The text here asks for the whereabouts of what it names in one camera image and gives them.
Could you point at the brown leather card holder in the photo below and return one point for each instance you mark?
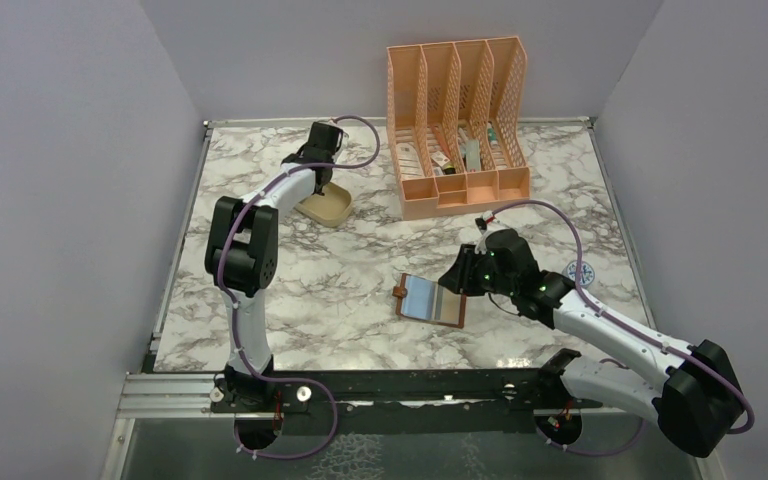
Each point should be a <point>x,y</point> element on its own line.
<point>423,300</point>

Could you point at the green white tube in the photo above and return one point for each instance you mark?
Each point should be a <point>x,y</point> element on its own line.
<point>492,138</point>

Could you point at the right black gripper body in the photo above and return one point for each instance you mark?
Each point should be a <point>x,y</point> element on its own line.
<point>477,275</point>

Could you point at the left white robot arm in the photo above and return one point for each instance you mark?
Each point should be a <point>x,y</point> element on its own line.
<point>242,256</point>

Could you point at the orange plastic file organizer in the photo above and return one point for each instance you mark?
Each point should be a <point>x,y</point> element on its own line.
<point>441,94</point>

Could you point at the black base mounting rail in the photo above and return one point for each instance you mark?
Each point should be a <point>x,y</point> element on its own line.
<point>391,402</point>

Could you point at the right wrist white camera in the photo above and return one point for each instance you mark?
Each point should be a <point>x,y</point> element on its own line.
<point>485,223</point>

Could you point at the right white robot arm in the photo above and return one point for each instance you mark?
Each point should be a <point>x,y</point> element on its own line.
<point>691,392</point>

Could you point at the small box in organizer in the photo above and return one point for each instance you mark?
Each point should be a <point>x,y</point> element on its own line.
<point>441,164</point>

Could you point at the tan oval card tray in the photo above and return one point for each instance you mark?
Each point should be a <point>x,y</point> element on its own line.
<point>331,208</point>

